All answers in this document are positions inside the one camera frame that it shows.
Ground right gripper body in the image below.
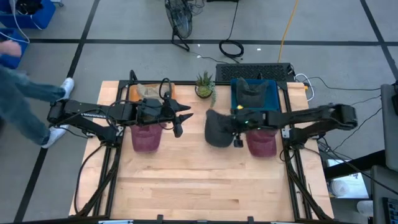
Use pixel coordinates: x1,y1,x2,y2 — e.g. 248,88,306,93
232,105,266,149

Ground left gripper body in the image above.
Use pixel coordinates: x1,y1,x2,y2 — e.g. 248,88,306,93
136,91,184,138

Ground dark grey baseball cap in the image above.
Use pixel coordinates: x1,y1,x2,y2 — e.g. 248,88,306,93
235,77,269,109
204,108,239,149

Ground beige baseball cap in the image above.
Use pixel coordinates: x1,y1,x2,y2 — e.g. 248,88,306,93
136,83,164,101

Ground maroon baseball cap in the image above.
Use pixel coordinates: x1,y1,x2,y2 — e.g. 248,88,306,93
129,123,164,153
245,128,278,158

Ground potted succulents in black pot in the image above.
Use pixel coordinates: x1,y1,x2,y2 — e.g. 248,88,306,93
194,70,217,108

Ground orange plastic bin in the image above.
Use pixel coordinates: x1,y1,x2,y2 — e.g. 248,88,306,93
128,82,177,103

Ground blue plastic bin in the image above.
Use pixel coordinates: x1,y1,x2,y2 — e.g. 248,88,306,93
229,78,280,113

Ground black perforated computer case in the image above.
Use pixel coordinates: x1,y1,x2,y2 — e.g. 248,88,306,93
215,62,295,83

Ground black floor fan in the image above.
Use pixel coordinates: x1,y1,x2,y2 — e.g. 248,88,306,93
164,0,194,52

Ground person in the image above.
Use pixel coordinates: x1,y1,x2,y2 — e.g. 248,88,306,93
0,39,75,149

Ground grey desk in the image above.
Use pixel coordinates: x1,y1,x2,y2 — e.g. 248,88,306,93
379,82,398,172
369,164,398,224

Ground blue floor crate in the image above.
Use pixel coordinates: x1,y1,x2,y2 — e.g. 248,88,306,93
0,28,29,70
0,0,57,30

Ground person's hand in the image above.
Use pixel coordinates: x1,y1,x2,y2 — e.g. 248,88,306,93
0,39,22,58

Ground black keyboard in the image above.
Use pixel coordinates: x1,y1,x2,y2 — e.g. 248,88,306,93
381,196,398,224

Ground black aluminium rig frame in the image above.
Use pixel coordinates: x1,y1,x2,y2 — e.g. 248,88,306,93
74,70,335,224

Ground white cable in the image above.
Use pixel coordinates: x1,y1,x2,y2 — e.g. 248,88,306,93
294,73,315,103

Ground coiled black cable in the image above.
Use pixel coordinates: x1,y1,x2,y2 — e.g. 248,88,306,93
218,0,245,59

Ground yellow cable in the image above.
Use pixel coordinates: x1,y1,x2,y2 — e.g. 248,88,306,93
277,0,300,63

